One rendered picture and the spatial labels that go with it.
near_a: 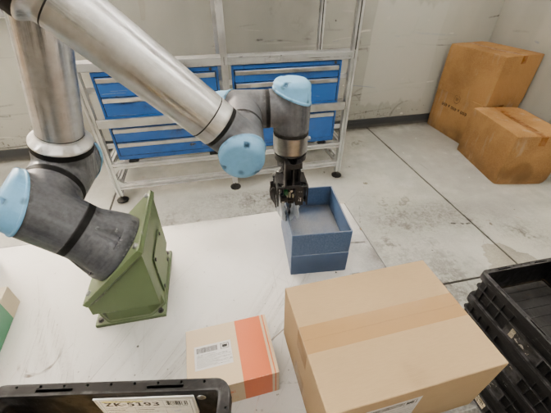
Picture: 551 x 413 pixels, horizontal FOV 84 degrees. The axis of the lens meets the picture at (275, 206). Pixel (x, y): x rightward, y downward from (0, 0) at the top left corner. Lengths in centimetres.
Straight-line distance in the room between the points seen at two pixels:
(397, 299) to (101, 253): 57
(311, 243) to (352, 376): 34
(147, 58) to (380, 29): 294
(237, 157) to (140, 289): 38
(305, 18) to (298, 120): 241
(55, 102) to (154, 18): 226
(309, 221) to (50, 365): 67
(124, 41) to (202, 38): 244
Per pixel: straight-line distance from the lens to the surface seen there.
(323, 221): 88
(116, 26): 47
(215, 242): 94
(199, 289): 83
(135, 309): 79
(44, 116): 71
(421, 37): 353
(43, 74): 67
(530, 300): 133
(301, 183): 70
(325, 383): 53
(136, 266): 68
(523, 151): 291
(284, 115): 62
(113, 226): 69
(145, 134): 223
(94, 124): 224
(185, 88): 47
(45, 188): 70
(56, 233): 69
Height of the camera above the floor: 134
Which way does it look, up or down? 38 degrees down
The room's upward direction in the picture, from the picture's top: straight up
